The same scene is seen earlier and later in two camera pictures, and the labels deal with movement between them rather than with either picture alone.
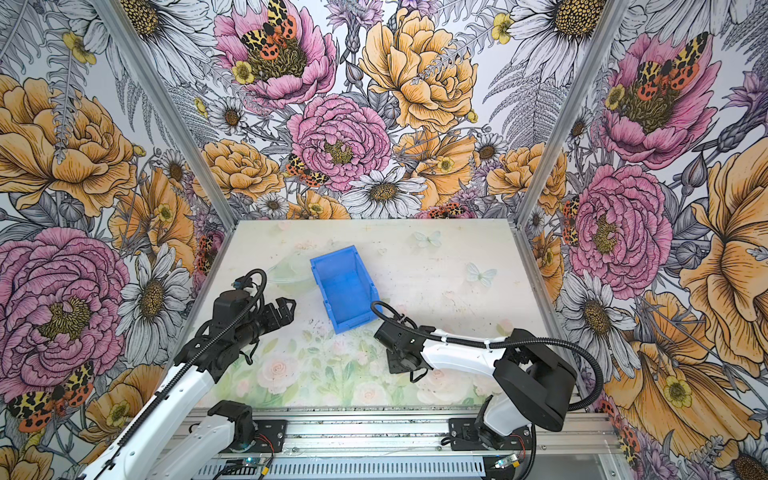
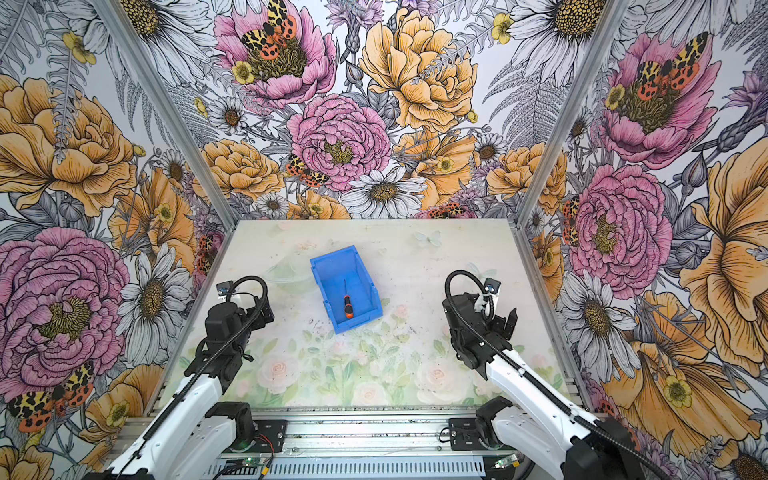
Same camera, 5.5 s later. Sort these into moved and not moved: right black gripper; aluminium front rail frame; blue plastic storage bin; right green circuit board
Moved: right black gripper
Not moved: blue plastic storage bin; right green circuit board; aluminium front rail frame
